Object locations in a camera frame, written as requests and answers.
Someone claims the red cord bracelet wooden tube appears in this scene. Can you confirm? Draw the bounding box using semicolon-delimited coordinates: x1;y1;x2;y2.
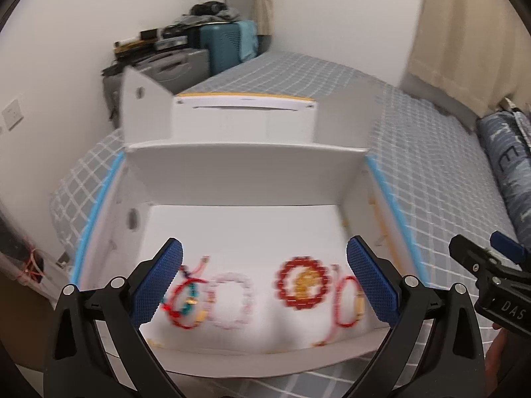
313;264;365;347

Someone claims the amber yellow bead bracelet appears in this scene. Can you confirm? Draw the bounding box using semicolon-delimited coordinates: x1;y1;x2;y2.
293;270;320;299

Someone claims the pink white bead bracelet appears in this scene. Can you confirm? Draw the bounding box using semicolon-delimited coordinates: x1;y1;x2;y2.
207;271;255;332

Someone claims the person's right hand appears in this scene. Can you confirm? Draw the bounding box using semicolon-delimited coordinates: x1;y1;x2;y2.
485;323;530;397

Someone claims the blue patterned folded quilt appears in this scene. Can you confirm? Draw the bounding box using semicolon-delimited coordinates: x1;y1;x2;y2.
477;110;531;250

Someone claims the grey white grid bedsheet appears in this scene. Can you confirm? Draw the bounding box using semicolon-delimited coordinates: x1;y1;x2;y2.
50;51;514;397

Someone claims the beige curtain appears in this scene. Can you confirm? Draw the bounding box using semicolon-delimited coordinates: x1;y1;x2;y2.
408;0;530;117

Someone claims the white yellow blue cardboard box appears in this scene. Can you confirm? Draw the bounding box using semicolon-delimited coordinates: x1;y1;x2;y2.
72;69;427;377

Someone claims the grey suitcase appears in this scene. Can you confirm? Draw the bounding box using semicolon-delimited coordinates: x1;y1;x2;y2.
102;48;211;128

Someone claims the dark clutter on suitcases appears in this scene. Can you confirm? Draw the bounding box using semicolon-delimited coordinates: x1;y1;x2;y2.
114;1;240;59

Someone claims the teal suitcase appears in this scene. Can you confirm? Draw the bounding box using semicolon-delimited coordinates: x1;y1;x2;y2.
199;20;258;76

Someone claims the multicolour red cord bracelet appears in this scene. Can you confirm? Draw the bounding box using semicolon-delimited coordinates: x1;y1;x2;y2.
160;256;211;332

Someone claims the red bead bracelet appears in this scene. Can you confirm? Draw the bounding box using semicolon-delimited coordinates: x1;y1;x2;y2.
273;255;333;311

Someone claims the white wall switch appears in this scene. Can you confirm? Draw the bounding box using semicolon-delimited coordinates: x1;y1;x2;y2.
2;99;24;131

